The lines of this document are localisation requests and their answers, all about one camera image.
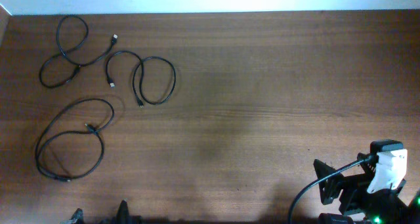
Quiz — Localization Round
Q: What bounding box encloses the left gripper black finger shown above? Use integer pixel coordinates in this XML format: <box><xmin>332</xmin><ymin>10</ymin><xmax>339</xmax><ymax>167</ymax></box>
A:
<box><xmin>114</xmin><ymin>200</ymin><xmax>130</xmax><ymax>224</ymax></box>
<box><xmin>60</xmin><ymin>208</ymin><xmax>84</xmax><ymax>224</ymax></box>

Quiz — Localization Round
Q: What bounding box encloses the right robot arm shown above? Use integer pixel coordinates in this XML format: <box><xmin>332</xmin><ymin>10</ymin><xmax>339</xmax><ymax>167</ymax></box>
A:
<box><xmin>314</xmin><ymin>160</ymin><xmax>419</xmax><ymax>224</ymax></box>

